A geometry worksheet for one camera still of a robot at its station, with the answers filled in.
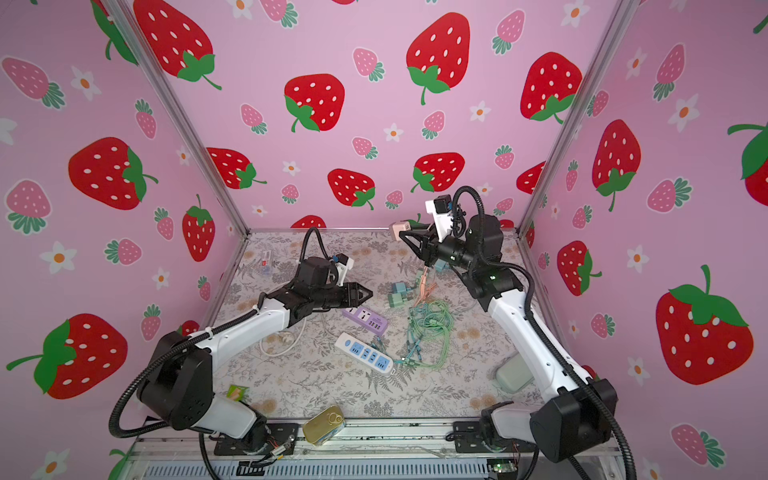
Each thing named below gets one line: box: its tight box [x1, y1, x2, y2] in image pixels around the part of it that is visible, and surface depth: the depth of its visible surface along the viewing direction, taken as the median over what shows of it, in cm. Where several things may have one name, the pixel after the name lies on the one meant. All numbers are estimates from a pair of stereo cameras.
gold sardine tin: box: [302, 405, 346, 446], surface depth 75 cm
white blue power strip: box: [334, 332, 394, 375], surface depth 88 cm
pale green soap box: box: [496, 353, 535, 393], surface depth 83 cm
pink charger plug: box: [392, 221, 411, 241], surface depth 68 cm
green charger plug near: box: [388, 292, 403, 308], surface depth 100 cm
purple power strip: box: [342, 306, 389, 335], surface depth 95 cm
